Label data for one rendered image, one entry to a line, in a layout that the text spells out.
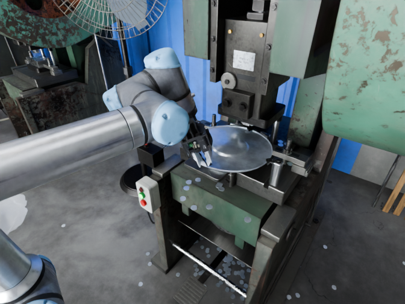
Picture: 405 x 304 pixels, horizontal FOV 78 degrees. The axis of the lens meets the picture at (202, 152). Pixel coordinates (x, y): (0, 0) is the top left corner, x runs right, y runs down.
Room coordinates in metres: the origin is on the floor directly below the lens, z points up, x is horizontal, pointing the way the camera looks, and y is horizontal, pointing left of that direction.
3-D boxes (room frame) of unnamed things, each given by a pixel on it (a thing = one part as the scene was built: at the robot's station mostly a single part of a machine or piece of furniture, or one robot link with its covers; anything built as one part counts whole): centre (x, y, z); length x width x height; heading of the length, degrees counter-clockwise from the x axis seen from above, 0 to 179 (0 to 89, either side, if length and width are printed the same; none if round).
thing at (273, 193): (0.84, -0.17, 0.68); 0.45 x 0.30 x 0.06; 53
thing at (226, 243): (0.84, -0.18, 0.31); 0.43 x 0.42 x 0.01; 53
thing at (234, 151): (0.74, -0.10, 0.78); 0.29 x 0.29 x 0.01
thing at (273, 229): (0.78, -0.47, 0.45); 0.92 x 0.12 x 0.90; 143
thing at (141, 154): (0.84, 0.21, 0.62); 0.10 x 0.06 x 0.20; 53
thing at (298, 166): (0.73, -0.31, 0.76); 0.17 x 0.06 x 0.10; 53
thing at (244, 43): (0.80, -0.15, 1.04); 0.17 x 0.15 x 0.30; 143
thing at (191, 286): (0.73, -0.09, 0.14); 0.59 x 0.10 x 0.05; 143
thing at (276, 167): (0.63, -0.24, 0.75); 0.03 x 0.03 x 0.10; 53
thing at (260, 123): (0.84, -0.18, 0.86); 0.20 x 0.16 x 0.05; 53
